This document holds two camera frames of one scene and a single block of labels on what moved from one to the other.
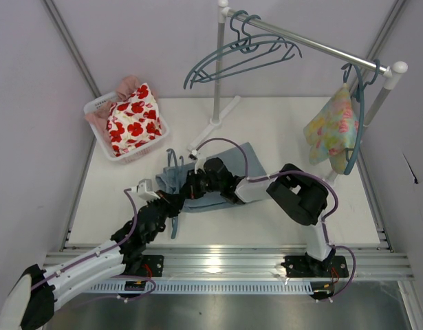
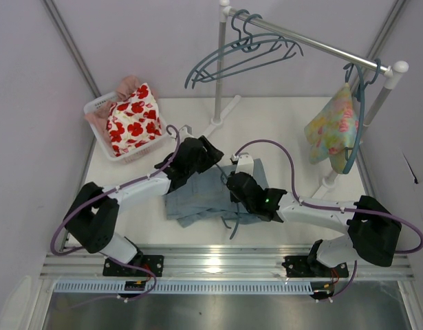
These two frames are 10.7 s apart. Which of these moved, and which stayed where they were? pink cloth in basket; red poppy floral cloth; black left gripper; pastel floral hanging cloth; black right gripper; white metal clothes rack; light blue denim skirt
Moved: black right gripper; black left gripper; light blue denim skirt
Stayed: white metal clothes rack; pastel floral hanging cloth; pink cloth in basket; red poppy floral cloth
